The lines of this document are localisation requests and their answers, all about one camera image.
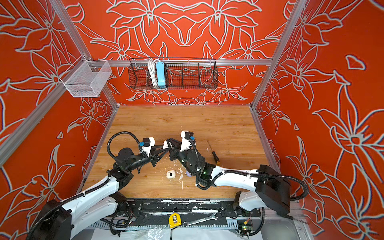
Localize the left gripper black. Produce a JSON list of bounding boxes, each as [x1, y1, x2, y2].
[[127, 145, 168, 173]]

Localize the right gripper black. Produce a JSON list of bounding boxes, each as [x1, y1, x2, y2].
[[165, 138, 198, 178]]

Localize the white earbuds charging case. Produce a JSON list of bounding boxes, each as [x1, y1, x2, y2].
[[163, 141, 169, 149]]

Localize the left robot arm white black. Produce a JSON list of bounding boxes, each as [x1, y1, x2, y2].
[[27, 131, 169, 240]]

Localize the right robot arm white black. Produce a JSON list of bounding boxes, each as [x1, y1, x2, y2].
[[163, 137, 309, 217]]

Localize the small white open case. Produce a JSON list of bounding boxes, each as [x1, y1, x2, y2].
[[166, 170, 177, 180]]

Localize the yellow black screwdriver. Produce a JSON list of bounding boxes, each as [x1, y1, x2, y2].
[[207, 141, 221, 166]]

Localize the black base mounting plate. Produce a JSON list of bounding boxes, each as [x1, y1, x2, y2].
[[115, 199, 261, 227]]

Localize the yellow tape measure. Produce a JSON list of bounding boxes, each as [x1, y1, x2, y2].
[[169, 213, 182, 229]]

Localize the light blue box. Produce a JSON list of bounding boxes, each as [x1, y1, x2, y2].
[[156, 62, 166, 88]]

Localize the silver wrench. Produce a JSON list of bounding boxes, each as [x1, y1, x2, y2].
[[183, 213, 218, 227]]

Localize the clear plastic bin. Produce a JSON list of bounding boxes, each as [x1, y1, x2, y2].
[[60, 61, 112, 98]]

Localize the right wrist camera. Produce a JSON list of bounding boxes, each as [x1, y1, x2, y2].
[[180, 131, 195, 152]]

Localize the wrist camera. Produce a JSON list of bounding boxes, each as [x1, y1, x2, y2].
[[180, 131, 195, 152], [139, 137, 155, 158]]

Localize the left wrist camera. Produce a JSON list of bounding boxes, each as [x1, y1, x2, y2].
[[139, 137, 155, 158]]

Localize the black wire basket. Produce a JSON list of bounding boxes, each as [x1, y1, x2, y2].
[[128, 58, 219, 90]]

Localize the white cable bundle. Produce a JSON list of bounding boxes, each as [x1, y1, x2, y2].
[[147, 59, 160, 87]]

